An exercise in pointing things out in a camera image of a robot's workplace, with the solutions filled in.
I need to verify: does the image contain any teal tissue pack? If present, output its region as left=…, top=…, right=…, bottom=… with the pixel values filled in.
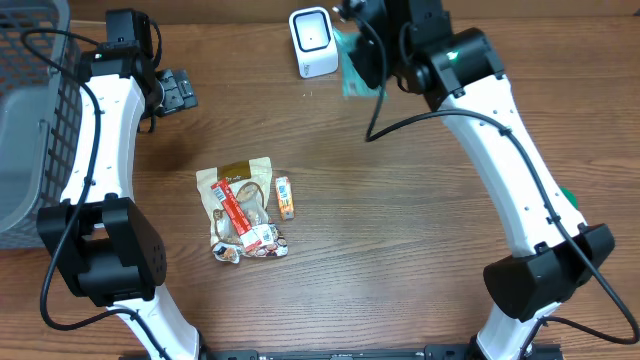
left=333, top=28, right=380, bottom=98

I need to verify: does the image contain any brown nut snack pouch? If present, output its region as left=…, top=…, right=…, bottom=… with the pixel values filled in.
left=196, top=157, right=288, bottom=264

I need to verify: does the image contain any red snack bar wrapper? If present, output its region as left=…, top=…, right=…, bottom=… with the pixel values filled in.
left=211, top=179, right=262, bottom=252

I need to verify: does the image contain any orange snack packet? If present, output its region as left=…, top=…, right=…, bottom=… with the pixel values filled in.
left=275, top=176, right=295, bottom=221

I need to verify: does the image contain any green bottle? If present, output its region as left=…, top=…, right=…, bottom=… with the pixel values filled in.
left=560, top=187, right=579, bottom=210

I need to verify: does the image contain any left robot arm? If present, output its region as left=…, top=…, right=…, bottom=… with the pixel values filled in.
left=36, top=9, right=207, bottom=359

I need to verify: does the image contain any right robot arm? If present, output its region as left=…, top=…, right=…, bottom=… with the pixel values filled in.
left=336, top=1, right=615, bottom=359

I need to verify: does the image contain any white barcode scanner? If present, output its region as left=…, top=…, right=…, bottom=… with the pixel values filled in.
left=288, top=6, right=339, bottom=79

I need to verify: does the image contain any grey plastic mesh basket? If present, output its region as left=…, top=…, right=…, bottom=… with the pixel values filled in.
left=1, top=0, right=82, bottom=249

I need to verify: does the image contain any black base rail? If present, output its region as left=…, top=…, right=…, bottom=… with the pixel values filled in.
left=119, top=342, right=564, bottom=360

